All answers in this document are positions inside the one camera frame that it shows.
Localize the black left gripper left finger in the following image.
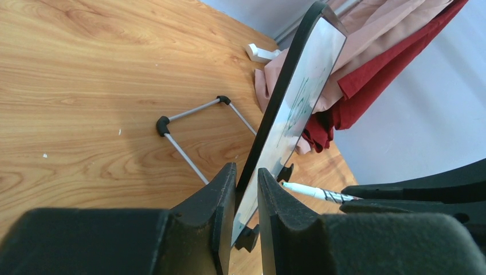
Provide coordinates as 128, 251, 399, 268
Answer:
1, 163, 236, 274

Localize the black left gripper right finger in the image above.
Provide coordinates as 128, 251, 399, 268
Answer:
257, 170, 485, 274

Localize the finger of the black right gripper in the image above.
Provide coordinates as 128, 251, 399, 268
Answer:
340, 200, 485, 247
342, 159, 485, 204

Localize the white whiteboard marker pen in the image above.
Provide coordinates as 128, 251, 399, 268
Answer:
281, 182, 360, 205

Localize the white whiteboard black frame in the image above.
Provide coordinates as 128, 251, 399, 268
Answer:
156, 1, 348, 253

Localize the red shirt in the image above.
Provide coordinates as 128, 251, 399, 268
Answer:
302, 0, 469, 154

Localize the metal clothes rack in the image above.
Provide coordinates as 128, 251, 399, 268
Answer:
244, 44, 281, 64

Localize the pink garment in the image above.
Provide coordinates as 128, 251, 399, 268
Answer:
254, 0, 454, 156

